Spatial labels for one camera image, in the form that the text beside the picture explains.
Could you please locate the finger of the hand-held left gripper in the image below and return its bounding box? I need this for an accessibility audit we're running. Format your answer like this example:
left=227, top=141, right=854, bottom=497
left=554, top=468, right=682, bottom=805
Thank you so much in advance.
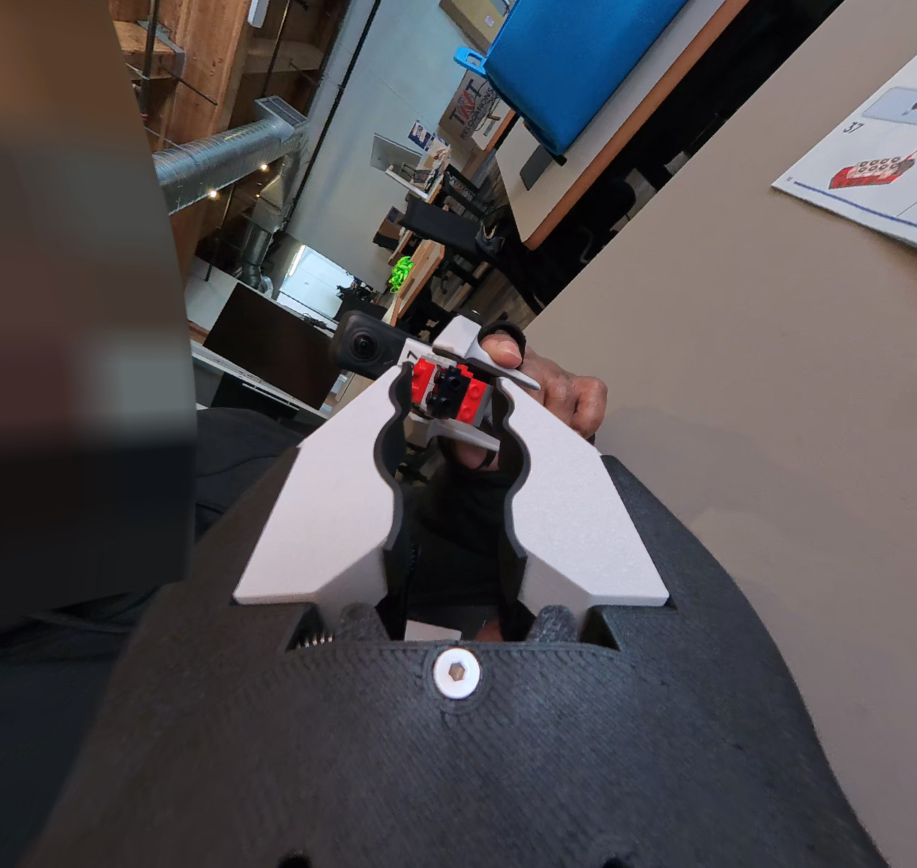
left=432, top=315, right=543, bottom=391
left=407, top=413, right=504, bottom=454

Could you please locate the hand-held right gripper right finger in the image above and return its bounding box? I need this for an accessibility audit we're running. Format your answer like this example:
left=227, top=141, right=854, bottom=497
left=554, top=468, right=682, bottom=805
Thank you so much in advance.
left=494, top=381, right=672, bottom=616

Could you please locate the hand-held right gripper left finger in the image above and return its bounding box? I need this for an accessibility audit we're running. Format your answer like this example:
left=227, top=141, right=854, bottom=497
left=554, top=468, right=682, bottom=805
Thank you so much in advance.
left=233, top=363, right=420, bottom=609

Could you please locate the red toy brick model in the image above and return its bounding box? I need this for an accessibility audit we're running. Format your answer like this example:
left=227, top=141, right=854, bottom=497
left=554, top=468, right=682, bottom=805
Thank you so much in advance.
left=412, top=354, right=497, bottom=426

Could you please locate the grey desk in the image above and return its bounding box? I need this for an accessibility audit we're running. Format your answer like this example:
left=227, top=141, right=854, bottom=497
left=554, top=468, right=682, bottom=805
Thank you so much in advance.
left=526, top=0, right=917, bottom=868

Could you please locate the person's left hand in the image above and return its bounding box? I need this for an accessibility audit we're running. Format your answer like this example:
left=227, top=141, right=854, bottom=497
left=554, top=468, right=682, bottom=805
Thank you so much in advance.
left=451, top=334, right=610, bottom=471

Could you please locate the black monitor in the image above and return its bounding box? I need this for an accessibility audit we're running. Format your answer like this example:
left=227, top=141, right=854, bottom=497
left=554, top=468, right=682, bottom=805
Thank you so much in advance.
left=203, top=283, right=342, bottom=411

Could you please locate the person's dark jacket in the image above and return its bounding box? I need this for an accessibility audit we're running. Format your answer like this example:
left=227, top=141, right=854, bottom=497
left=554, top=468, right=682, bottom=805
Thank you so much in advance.
left=0, top=406, right=527, bottom=868

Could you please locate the black chair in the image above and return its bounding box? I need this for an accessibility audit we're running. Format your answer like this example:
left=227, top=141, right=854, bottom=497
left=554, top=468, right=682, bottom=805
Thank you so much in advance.
left=401, top=195, right=502, bottom=289

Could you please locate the white table with wooden edge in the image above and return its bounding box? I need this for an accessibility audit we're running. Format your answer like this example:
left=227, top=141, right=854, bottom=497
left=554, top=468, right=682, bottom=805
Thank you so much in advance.
left=494, top=0, right=792, bottom=252

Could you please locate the printed cardboard box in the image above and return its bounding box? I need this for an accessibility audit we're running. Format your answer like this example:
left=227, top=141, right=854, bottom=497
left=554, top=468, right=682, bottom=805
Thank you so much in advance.
left=438, top=69, right=518, bottom=161

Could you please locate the blue plastic tote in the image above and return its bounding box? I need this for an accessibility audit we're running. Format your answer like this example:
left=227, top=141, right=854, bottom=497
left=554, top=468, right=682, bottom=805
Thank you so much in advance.
left=453, top=0, right=722, bottom=158

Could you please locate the brown cardboard box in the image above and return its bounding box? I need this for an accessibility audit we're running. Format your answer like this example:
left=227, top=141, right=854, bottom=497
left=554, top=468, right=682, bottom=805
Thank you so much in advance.
left=438, top=0, right=533, bottom=53

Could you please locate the pale blue instruction booklet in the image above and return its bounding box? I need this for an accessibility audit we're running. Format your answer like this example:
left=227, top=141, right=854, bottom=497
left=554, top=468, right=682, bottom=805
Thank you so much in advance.
left=772, top=55, right=917, bottom=249

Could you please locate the silver ventilation duct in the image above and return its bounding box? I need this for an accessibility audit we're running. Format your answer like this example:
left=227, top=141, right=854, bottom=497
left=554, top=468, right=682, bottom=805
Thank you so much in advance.
left=154, top=98, right=310, bottom=289

